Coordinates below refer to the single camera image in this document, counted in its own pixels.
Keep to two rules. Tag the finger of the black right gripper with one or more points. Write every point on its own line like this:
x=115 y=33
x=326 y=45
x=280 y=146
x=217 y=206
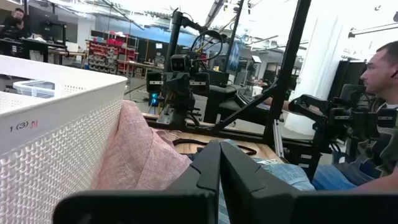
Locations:
x=154 y=82
x=201 y=83

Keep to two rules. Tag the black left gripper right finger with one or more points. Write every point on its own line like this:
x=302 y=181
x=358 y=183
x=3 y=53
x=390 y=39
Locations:
x=242 y=180

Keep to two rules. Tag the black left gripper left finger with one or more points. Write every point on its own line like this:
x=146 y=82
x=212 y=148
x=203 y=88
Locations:
x=199 y=174

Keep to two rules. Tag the blue denim cloth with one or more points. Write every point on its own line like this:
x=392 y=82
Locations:
x=289 y=175

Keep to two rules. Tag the pink woven cloth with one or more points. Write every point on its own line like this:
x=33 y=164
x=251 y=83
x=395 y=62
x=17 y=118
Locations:
x=136 y=155

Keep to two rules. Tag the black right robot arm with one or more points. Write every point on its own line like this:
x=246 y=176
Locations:
x=183 y=112

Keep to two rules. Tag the computer tower with blue light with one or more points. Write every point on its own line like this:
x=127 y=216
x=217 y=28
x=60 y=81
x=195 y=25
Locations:
x=153 y=99

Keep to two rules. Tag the wooden workbench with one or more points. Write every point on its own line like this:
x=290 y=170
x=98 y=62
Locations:
x=136 y=64

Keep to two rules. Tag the silver aluminium profile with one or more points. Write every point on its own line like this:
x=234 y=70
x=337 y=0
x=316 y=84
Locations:
x=277 y=137

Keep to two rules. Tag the shelf rack with red bins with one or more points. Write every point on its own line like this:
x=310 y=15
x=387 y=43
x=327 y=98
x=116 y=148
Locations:
x=102 y=49

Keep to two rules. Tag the white perforated plastic basket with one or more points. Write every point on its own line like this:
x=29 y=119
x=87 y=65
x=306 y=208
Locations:
x=62 y=155

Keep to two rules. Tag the clear plastic storage bin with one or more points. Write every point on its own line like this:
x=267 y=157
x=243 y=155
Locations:
x=34 y=90

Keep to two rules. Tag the black office desk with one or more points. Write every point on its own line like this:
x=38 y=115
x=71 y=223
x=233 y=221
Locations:
x=34 y=43

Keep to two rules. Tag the black computer monitor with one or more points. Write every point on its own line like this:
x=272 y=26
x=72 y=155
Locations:
x=40 y=21

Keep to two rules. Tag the person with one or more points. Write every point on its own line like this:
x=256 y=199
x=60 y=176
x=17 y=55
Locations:
x=15 y=21
x=379 y=77

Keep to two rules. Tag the white ceiling light bar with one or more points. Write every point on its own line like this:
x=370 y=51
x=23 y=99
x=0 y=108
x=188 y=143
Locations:
x=373 y=29

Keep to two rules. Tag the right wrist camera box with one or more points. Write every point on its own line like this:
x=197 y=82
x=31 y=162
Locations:
x=178 y=63

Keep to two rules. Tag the black metal rig frame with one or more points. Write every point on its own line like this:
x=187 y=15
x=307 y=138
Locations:
x=289 y=62

